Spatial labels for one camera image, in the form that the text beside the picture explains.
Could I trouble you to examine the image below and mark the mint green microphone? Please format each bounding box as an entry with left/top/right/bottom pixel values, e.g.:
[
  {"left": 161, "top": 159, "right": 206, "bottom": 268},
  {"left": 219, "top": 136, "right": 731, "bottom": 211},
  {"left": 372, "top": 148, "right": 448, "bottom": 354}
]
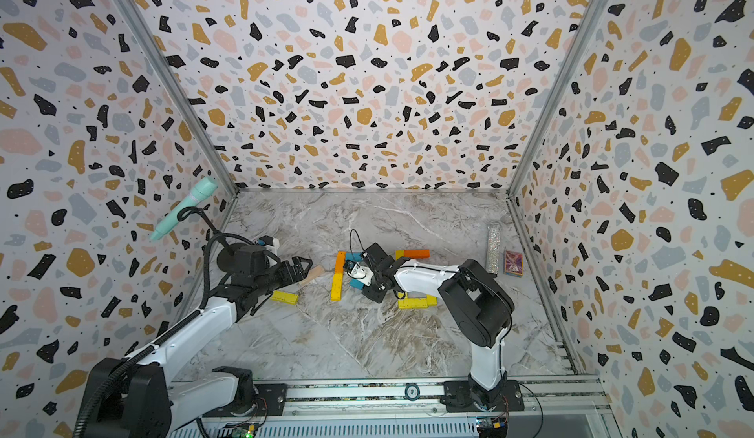
[{"left": 150, "top": 177, "right": 218, "bottom": 241}]

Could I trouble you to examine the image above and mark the glitter filled clear tube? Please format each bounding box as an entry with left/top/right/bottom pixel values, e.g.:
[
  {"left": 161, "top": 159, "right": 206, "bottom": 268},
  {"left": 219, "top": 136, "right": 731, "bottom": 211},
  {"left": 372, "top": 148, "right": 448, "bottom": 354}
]
[{"left": 485, "top": 221, "right": 502, "bottom": 276}]

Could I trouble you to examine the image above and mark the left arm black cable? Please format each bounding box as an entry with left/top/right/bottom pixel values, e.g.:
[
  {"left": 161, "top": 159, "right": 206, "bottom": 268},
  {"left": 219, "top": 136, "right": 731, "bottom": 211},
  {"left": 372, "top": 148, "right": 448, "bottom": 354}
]
[{"left": 73, "top": 233, "right": 260, "bottom": 438}]

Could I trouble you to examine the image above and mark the black microphone stand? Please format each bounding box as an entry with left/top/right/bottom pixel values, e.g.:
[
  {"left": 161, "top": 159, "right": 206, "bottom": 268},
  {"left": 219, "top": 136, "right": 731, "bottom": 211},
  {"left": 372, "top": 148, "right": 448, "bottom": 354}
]
[{"left": 179, "top": 207, "right": 255, "bottom": 272}]

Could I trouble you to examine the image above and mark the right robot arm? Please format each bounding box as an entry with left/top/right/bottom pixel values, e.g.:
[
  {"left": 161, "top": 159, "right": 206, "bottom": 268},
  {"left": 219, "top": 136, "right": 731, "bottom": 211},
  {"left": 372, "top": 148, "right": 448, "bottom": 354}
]
[{"left": 337, "top": 243, "right": 514, "bottom": 410}]

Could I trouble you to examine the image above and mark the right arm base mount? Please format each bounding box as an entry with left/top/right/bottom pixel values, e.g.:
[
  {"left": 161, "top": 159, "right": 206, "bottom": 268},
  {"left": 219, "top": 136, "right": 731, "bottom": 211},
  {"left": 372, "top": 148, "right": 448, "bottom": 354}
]
[{"left": 440, "top": 378, "right": 524, "bottom": 414}]

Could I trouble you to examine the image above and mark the yellow block bottom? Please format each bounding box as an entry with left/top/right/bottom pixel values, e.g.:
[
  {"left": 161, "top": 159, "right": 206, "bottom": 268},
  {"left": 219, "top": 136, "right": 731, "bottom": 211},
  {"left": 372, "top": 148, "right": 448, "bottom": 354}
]
[{"left": 330, "top": 273, "right": 344, "bottom": 302}]

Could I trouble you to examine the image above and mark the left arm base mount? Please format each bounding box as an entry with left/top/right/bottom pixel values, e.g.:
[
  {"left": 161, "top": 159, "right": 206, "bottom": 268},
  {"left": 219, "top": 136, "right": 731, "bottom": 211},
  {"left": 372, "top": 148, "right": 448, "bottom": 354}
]
[{"left": 226, "top": 383, "right": 289, "bottom": 420}]

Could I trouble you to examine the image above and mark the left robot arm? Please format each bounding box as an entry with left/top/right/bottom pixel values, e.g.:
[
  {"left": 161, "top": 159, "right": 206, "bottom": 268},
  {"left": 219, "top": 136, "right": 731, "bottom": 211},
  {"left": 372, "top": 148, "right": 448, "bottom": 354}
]
[{"left": 73, "top": 237, "right": 313, "bottom": 437}]

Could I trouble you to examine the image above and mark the red playing card box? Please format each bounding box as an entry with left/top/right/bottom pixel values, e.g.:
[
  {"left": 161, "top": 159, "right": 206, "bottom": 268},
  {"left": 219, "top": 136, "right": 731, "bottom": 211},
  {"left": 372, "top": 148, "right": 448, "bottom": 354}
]
[{"left": 504, "top": 250, "right": 524, "bottom": 277}]

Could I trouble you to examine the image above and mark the yellow block top vertical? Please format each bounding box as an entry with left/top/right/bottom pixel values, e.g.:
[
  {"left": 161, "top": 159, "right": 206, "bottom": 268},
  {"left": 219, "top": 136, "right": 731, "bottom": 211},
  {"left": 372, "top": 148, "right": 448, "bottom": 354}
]
[{"left": 398, "top": 299, "right": 429, "bottom": 310}]

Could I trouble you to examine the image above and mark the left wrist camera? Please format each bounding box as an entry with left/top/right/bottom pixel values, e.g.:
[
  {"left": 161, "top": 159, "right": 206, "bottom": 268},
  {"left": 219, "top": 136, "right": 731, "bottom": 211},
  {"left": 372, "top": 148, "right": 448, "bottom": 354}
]
[{"left": 256, "top": 236, "right": 280, "bottom": 248}]

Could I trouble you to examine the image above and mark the yellow block horizontal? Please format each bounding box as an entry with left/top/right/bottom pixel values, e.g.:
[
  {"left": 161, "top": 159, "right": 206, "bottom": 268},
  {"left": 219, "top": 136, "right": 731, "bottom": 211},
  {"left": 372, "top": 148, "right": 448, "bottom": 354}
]
[{"left": 271, "top": 291, "right": 298, "bottom": 306}]

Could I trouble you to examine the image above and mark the beige wooden block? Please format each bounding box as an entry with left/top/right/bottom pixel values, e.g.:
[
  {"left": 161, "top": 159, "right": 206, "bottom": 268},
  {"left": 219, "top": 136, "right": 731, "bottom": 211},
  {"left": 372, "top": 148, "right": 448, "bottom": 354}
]
[{"left": 298, "top": 265, "right": 326, "bottom": 288}]

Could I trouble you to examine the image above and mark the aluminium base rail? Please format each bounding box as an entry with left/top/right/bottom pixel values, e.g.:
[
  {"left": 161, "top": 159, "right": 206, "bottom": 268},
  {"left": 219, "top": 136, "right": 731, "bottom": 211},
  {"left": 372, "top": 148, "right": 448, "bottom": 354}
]
[{"left": 166, "top": 376, "right": 621, "bottom": 437}]

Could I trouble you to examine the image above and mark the orange block vertical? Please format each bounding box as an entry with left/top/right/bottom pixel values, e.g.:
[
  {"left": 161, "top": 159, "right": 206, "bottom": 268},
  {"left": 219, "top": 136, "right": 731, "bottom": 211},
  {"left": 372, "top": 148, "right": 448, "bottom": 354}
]
[{"left": 335, "top": 252, "right": 347, "bottom": 275}]

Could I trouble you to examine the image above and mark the orange block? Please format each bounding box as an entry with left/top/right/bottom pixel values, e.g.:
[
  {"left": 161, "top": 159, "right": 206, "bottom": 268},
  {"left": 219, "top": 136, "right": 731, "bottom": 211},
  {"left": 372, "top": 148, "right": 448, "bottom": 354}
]
[{"left": 403, "top": 250, "right": 431, "bottom": 259}]

